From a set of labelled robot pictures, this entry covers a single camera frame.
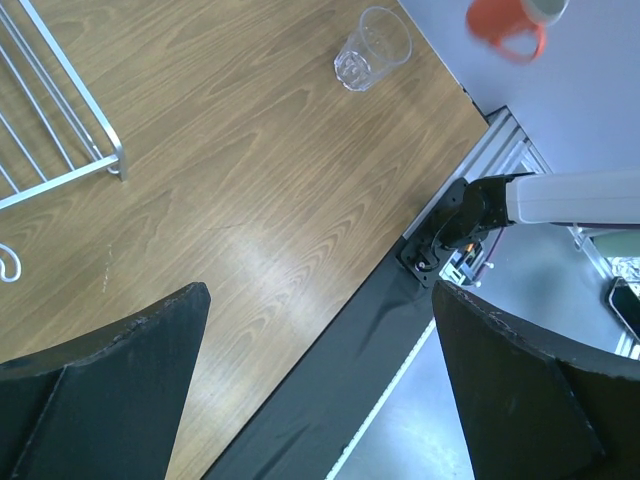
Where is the silver wire dish rack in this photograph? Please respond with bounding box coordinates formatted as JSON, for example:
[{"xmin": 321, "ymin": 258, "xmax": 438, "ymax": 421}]
[{"xmin": 0, "ymin": 0, "xmax": 129, "ymax": 284}]

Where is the aluminium front rail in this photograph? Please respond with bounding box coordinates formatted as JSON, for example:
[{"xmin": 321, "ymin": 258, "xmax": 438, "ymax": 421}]
[{"xmin": 402, "ymin": 106, "xmax": 553, "ymax": 239}]

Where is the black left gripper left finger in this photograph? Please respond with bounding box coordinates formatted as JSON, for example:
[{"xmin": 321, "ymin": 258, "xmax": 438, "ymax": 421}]
[{"xmin": 1, "ymin": 282, "xmax": 209, "ymax": 479}]

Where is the orange mug white inside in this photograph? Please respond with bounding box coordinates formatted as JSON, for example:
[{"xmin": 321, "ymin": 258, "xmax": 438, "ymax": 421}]
[{"xmin": 465, "ymin": 0, "xmax": 569, "ymax": 64}]

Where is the clear faceted glass cup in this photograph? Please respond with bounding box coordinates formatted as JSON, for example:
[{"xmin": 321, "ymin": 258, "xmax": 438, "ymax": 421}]
[{"xmin": 333, "ymin": 6, "xmax": 413, "ymax": 92}]

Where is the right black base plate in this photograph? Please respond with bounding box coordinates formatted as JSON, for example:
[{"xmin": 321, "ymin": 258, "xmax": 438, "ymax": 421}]
[{"xmin": 394, "ymin": 177, "xmax": 491, "ymax": 289}]

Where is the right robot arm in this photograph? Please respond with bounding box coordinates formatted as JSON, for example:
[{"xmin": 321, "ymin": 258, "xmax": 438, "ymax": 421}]
[{"xmin": 421, "ymin": 168, "xmax": 639, "ymax": 258}]

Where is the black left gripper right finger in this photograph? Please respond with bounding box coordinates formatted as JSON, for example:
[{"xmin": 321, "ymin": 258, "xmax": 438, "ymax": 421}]
[{"xmin": 432, "ymin": 280, "xmax": 639, "ymax": 479}]

